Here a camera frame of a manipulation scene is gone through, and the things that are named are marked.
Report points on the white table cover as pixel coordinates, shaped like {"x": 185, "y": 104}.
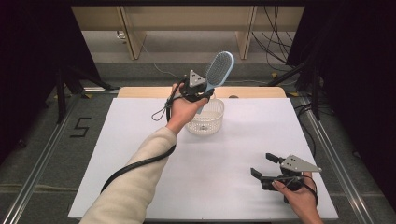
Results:
{"x": 233, "y": 140}

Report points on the person's left hand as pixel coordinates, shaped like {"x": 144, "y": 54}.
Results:
{"x": 183, "y": 112}

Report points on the person's right hand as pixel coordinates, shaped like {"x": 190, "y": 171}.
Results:
{"x": 300, "y": 197}

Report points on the wooden table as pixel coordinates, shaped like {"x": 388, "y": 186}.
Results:
{"x": 249, "y": 92}

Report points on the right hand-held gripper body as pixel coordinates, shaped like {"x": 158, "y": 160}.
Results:
{"x": 295, "y": 165}

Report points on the light blue hairbrush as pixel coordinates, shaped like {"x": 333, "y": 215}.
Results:
{"x": 221, "y": 70}

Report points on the black tripod stand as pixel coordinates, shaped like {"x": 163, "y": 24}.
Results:
{"x": 62, "y": 93}
{"x": 315, "y": 93}

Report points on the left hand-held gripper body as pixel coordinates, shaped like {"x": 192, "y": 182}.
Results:
{"x": 195, "y": 80}

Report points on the metal floor rail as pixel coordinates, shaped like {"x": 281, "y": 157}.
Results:
{"x": 336, "y": 161}
{"x": 40, "y": 161}

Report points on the white plastic basket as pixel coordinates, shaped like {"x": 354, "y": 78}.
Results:
{"x": 211, "y": 123}

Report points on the beige wooden desk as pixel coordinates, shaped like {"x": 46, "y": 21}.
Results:
{"x": 155, "y": 18}

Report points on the dark curtain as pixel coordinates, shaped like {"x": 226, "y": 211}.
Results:
{"x": 358, "y": 77}
{"x": 31, "y": 62}

